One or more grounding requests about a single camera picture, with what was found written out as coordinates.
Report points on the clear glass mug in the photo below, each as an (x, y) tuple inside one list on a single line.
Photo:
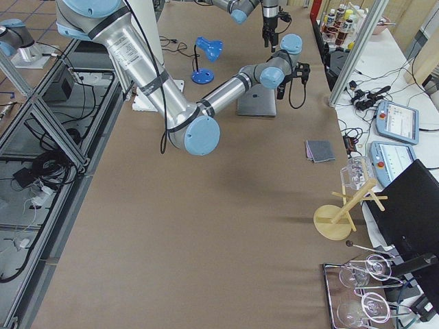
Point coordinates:
[(357, 172)]

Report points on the black power adapter floor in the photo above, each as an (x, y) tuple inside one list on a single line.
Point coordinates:
[(24, 177)]

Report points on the grey folded cloth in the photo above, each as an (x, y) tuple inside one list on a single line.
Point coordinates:
[(319, 151)]

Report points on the teach pendant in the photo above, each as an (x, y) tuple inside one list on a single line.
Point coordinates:
[(398, 122), (389, 160)]

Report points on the upper wine glass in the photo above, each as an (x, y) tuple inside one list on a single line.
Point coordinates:
[(358, 273)]

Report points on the bottles and spools group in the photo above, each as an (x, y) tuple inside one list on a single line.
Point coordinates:
[(340, 22)]

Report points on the black box under table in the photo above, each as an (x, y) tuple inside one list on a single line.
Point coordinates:
[(61, 87)]

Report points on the upper teach pendant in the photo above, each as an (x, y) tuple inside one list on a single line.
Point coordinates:
[(398, 122)]

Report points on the lower wine glass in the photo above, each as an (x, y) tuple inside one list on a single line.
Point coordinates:
[(368, 312)]

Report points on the black monitor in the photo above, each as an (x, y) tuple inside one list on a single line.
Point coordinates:
[(410, 223)]

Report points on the wooden mug tree stand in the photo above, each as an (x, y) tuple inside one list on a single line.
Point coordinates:
[(335, 223)]

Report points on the aluminium frame post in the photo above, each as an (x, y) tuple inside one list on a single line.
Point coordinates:
[(369, 24)]

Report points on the wine glass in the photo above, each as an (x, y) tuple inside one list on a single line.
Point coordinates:
[(358, 273), (368, 312)]

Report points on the silver laptop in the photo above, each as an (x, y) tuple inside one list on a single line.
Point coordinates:
[(259, 101)]

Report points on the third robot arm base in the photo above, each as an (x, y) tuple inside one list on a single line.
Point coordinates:
[(19, 46)]

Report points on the metal wire glass rack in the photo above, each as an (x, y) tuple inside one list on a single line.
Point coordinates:
[(394, 291)]

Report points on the lower teach pendant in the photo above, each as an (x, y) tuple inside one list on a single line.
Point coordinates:
[(389, 160)]

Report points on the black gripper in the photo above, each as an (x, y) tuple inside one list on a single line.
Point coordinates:
[(268, 23), (281, 92)]

